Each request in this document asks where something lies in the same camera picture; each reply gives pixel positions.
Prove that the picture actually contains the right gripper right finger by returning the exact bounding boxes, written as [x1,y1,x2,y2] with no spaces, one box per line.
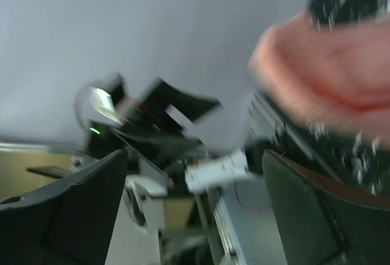
[262,150,389,264]

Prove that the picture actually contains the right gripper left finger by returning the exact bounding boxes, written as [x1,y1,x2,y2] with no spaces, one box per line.
[1,150,127,264]

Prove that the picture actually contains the pink t shirt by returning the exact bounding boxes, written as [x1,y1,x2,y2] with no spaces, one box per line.
[250,12,389,145]

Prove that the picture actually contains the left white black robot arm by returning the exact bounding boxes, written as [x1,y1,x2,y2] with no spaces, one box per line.
[74,73,221,229]

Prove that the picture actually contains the black marble pattern mat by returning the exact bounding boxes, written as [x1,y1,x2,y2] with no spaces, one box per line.
[304,0,390,196]

